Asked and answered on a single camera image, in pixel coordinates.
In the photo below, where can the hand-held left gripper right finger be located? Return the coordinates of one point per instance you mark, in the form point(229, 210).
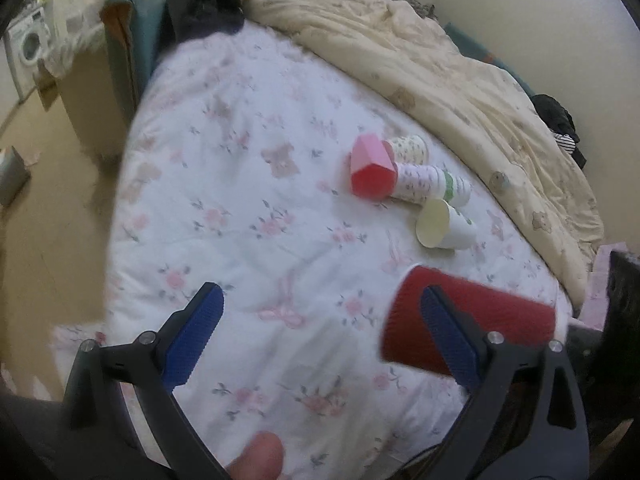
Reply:
point(450, 340)

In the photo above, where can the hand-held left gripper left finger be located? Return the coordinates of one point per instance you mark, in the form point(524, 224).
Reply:
point(195, 335)

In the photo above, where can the red ribbed cup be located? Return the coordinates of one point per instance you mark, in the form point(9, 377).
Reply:
point(505, 320)

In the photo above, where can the white cup with cream inside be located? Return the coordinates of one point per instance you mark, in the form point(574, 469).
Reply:
point(442, 225)

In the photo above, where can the pink faceted cup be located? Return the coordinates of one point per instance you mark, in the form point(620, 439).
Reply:
point(371, 170)

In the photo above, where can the floral paper cup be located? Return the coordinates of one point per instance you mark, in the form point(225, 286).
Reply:
point(411, 147)

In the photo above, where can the person's left hand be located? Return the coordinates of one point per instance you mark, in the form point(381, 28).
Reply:
point(257, 457)

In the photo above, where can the white floral bed quilt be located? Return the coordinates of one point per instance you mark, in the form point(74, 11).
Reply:
point(250, 210)

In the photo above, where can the stacked floral paper cups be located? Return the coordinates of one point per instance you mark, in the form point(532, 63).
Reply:
point(430, 182)

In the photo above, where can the pink patterned cloth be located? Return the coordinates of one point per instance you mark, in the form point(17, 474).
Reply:
point(597, 280)

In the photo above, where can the dark furniture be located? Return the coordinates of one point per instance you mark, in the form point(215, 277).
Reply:
point(622, 300)

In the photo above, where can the grey bin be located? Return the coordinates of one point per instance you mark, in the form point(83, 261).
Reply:
point(11, 175)

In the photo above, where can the black cloth bundle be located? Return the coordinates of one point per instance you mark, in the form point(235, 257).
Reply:
point(560, 120)

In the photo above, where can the beige bear print comforter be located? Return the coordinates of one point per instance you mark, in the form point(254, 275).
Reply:
point(450, 80)

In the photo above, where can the cardboard box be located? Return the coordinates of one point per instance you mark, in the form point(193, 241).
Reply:
point(82, 100)

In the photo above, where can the teal cushioned chair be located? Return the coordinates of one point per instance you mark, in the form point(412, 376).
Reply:
point(137, 35)

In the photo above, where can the dark clothing pile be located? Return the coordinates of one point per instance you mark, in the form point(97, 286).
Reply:
point(210, 5)

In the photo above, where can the white washing machine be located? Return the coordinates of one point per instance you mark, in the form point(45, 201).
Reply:
point(27, 42)

